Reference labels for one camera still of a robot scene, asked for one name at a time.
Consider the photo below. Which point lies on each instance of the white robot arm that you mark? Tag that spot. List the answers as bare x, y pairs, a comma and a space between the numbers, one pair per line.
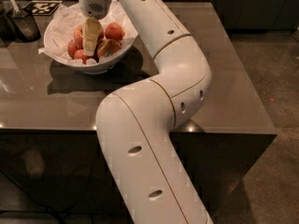
133, 123

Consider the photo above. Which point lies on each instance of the dark glass cup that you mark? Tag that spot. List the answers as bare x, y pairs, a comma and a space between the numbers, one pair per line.
24, 25

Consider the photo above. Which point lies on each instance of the red yellow apple with sticker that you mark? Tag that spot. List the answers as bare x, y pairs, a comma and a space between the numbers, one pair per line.
107, 47

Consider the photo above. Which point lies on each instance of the white ceramic bowl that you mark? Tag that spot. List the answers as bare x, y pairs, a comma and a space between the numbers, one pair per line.
102, 66

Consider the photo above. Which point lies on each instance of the red apple back right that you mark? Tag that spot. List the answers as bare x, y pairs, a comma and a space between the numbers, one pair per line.
114, 31

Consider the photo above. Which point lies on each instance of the large top red apple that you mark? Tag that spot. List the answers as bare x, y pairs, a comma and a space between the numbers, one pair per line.
78, 37

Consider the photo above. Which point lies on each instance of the red apple far left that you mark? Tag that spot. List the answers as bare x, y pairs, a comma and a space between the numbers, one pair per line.
72, 48

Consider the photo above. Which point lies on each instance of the white handled utensil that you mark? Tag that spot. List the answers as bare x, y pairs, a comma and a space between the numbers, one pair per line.
17, 11

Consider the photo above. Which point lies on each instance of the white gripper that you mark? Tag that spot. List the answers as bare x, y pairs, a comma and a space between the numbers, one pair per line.
93, 7

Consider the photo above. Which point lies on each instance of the red apple back middle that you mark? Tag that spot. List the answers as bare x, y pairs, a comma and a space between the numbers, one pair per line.
101, 34

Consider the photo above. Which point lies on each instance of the black white fiducial marker card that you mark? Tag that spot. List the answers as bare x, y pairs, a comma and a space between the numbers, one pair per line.
42, 7

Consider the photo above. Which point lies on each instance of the red apple front left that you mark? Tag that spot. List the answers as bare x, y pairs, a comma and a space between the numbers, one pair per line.
80, 55

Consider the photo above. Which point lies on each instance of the dark cabinet row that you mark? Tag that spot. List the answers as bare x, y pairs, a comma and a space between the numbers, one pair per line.
255, 14

